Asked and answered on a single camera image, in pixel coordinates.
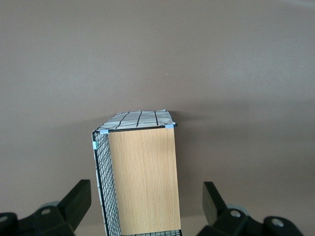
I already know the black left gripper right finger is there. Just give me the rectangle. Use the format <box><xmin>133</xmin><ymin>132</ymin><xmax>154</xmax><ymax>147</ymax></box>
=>
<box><xmin>196</xmin><ymin>181</ymin><xmax>302</xmax><ymax>236</ymax></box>

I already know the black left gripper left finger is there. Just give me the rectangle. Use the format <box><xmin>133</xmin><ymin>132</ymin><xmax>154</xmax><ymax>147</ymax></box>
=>
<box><xmin>0</xmin><ymin>179</ymin><xmax>93</xmax><ymax>236</ymax></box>

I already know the brown table cover mat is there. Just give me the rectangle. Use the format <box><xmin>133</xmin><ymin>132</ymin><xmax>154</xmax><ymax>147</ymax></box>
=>
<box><xmin>0</xmin><ymin>0</ymin><xmax>315</xmax><ymax>236</ymax></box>

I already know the wire basket with wooden panels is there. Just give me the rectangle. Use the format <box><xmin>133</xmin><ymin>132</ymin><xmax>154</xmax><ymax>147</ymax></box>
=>
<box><xmin>91</xmin><ymin>110</ymin><xmax>184</xmax><ymax>236</ymax></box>

